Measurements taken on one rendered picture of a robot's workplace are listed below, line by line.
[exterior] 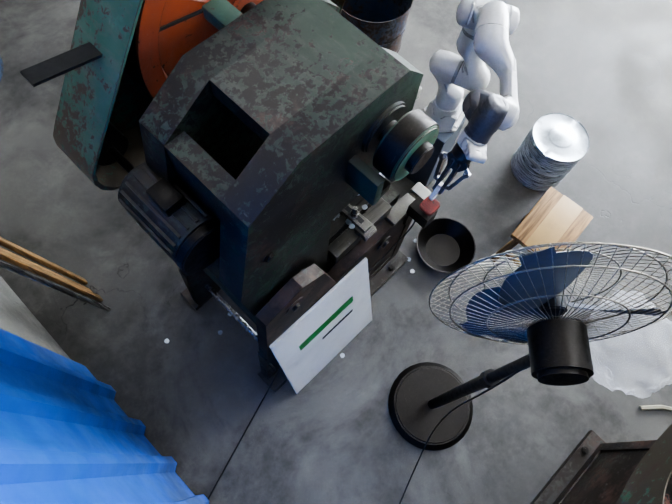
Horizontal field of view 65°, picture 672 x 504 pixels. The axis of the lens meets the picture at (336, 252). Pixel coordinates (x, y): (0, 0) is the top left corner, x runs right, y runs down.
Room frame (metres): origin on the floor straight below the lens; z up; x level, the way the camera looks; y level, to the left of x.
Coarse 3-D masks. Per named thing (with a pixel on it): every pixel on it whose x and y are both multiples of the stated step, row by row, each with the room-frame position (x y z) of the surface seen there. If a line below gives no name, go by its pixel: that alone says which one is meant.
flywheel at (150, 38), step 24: (144, 0) 0.92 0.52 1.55; (168, 0) 1.00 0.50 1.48; (192, 0) 1.05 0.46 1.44; (240, 0) 1.13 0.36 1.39; (144, 24) 0.90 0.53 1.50; (192, 24) 1.03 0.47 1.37; (144, 48) 0.88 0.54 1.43; (168, 48) 0.96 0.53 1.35; (144, 72) 0.86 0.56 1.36; (168, 72) 0.95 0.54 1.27
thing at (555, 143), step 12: (540, 120) 1.77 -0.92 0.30; (552, 120) 1.78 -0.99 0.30; (564, 120) 1.79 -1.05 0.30; (540, 132) 1.69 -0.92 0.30; (552, 132) 1.70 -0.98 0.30; (564, 132) 1.71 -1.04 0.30; (576, 132) 1.73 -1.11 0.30; (540, 144) 1.62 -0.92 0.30; (552, 144) 1.63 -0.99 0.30; (564, 144) 1.64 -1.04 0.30; (576, 144) 1.65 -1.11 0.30; (588, 144) 1.67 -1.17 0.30; (552, 156) 1.56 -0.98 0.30; (564, 156) 1.57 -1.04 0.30; (576, 156) 1.58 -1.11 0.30
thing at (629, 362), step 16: (608, 304) 0.89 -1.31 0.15; (640, 304) 0.91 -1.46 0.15; (640, 320) 0.82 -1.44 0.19; (592, 336) 0.73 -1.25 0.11; (608, 336) 0.73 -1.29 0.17; (624, 336) 0.74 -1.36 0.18; (640, 336) 0.75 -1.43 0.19; (656, 336) 0.76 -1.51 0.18; (592, 352) 0.66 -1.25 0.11; (608, 352) 0.66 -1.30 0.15; (624, 352) 0.66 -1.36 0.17; (640, 352) 0.67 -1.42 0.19; (656, 352) 0.68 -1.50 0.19; (608, 368) 0.59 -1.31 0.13; (624, 368) 0.59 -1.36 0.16; (640, 368) 0.60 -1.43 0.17; (656, 368) 0.62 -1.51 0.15; (608, 384) 0.53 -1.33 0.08; (624, 384) 0.53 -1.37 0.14; (640, 384) 0.54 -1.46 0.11; (656, 384) 0.55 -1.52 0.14
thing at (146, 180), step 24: (120, 144) 0.76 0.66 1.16; (144, 168) 0.65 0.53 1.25; (120, 192) 0.58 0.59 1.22; (144, 192) 0.58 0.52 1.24; (168, 192) 0.58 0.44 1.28; (144, 216) 0.53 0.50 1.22; (168, 216) 0.52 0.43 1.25; (192, 216) 0.53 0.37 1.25; (168, 240) 0.47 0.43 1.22; (192, 240) 0.47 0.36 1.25; (216, 240) 0.51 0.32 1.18; (192, 264) 0.44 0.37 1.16
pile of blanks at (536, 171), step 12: (528, 144) 1.66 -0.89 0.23; (516, 156) 1.68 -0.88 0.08; (528, 156) 1.61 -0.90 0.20; (540, 156) 1.57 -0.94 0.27; (516, 168) 1.62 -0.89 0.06; (528, 168) 1.58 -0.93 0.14; (540, 168) 1.55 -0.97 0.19; (552, 168) 1.54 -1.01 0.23; (564, 168) 1.55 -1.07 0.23; (528, 180) 1.56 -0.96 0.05; (540, 180) 1.54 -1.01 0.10; (552, 180) 1.54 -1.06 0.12
